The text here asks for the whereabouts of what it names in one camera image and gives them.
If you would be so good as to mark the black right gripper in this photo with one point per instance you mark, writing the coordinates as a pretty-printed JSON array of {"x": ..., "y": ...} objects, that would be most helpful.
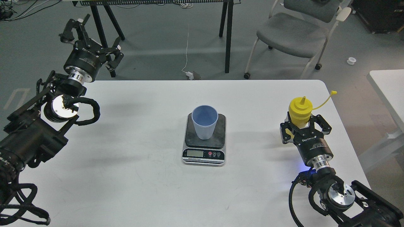
[{"x": 309, "y": 141}]

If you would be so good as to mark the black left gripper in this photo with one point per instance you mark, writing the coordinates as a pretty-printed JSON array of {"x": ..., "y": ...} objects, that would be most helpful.
[{"x": 85, "y": 60}]

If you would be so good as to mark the yellow squeeze bottle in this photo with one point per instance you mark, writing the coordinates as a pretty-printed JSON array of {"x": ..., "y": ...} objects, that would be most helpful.
[{"x": 300, "y": 109}]

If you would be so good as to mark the blue plastic cup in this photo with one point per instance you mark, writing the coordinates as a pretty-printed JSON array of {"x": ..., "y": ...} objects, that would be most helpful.
[{"x": 204, "y": 118}]

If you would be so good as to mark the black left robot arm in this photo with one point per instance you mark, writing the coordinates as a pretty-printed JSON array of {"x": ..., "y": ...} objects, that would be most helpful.
[{"x": 36, "y": 131}]

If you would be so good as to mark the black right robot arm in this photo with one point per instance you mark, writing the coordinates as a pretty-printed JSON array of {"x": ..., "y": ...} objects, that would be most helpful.
[{"x": 352, "y": 205}]

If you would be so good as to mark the digital kitchen scale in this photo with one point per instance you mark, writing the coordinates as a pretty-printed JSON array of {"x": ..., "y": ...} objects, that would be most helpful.
[{"x": 210, "y": 152}]

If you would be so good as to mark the black-legged background table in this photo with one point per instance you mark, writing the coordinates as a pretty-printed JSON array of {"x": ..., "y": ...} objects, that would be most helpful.
[{"x": 225, "y": 23}]

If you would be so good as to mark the white plastic spool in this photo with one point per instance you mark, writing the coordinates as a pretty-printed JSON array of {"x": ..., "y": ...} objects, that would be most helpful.
[{"x": 351, "y": 60}]

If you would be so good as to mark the white side table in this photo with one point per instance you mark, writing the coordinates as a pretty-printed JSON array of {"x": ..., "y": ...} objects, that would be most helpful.
[{"x": 388, "y": 84}]

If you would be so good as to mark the grey office chair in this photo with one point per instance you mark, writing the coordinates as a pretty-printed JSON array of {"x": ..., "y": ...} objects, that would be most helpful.
[{"x": 298, "y": 37}]

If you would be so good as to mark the black cabinet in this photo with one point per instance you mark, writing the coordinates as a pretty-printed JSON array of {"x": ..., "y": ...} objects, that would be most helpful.
[{"x": 380, "y": 16}]

